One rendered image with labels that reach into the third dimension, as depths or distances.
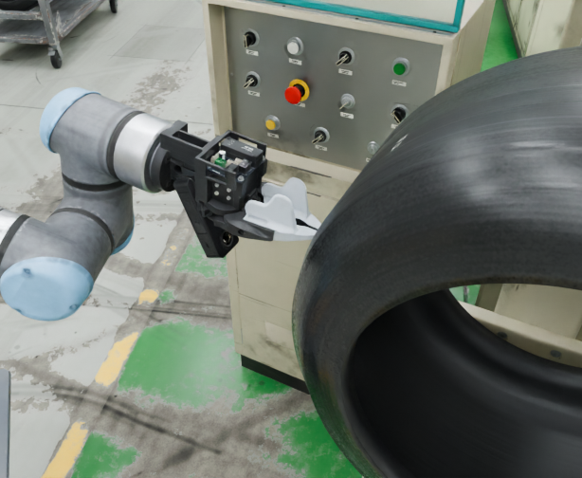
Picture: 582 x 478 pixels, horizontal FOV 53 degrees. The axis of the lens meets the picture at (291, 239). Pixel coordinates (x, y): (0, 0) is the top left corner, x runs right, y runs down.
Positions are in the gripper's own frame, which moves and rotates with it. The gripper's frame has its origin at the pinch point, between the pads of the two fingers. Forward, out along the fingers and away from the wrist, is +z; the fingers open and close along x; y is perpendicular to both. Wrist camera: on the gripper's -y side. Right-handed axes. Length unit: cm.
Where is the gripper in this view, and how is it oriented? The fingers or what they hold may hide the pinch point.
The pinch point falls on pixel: (313, 235)
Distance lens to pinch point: 67.3
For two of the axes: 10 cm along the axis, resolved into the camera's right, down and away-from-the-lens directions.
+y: 1.0, -7.3, -6.8
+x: 4.5, -5.7, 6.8
